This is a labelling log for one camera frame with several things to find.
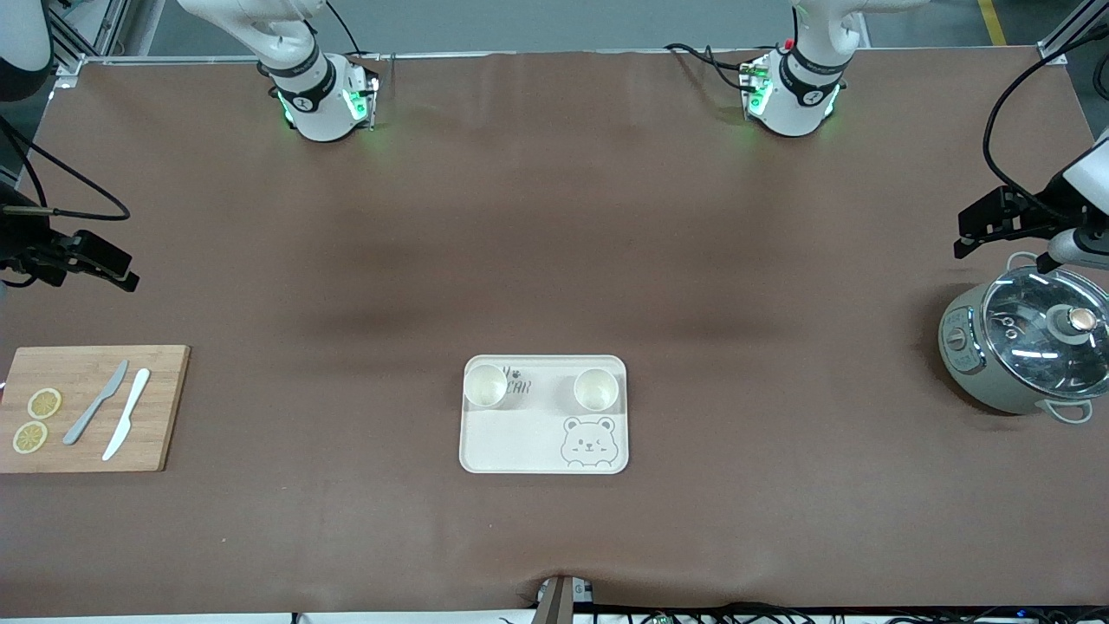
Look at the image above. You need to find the black left arm base cable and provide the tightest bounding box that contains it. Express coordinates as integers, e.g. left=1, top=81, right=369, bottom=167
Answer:
left=663, top=42, right=756, bottom=93

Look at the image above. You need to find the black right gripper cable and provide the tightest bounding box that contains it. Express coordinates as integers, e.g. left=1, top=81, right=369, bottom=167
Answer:
left=0, top=115, right=132, bottom=222

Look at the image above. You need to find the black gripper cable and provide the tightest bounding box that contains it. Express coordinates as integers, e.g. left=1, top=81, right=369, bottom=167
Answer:
left=983, top=33, right=1109, bottom=222
left=0, top=115, right=132, bottom=222

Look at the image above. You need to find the glass pot lid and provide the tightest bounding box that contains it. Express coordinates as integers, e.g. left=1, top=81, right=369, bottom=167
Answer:
left=982, top=266, right=1109, bottom=401

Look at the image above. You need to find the grey plastic knife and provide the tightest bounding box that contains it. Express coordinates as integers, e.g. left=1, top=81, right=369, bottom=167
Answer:
left=62, top=360, right=130, bottom=446

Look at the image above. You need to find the aluminium frame profile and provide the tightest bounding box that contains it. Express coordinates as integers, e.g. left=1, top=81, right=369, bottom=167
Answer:
left=48, top=0, right=133, bottom=79
left=1035, top=0, right=1109, bottom=67

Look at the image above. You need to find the grey-green electric pot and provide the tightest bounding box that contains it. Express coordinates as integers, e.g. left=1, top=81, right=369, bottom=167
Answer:
left=938, top=251, right=1109, bottom=426

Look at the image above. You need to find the white plastic knife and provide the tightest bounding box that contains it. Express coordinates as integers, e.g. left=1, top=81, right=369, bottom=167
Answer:
left=101, top=368, right=152, bottom=462

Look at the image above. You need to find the black right arm base cable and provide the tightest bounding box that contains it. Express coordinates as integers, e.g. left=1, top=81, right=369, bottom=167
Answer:
left=324, top=0, right=363, bottom=58

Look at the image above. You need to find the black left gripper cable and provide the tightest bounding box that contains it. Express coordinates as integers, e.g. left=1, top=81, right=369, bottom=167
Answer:
left=983, top=33, right=1109, bottom=222

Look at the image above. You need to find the brown leather table mat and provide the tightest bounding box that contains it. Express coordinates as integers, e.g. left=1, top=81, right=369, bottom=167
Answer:
left=0, top=48, right=1109, bottom=618

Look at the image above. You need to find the white IKEA cup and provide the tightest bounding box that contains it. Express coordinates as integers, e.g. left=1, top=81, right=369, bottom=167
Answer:
left=573, top=367, right=620, bottom=413
left=463, top=363, right=509, bottom=409

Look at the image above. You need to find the black arm base cable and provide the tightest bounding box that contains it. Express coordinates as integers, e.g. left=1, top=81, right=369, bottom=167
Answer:
left=663, top=42, right=756, bottom=93
left=324, top=0, right=363, bottom=58

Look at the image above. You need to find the bamboo cutting board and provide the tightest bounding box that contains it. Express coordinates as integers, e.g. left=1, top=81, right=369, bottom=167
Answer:
left=0, top=345, right=191, bottom=474

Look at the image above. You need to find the metal table edge bracket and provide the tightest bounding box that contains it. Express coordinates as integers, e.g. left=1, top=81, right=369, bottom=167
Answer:
left=533, top=575, right=597, bottom=624

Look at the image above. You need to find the white bear print tray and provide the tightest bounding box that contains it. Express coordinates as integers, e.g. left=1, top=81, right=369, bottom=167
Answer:
left=458, top=354, right=630, bottom=475

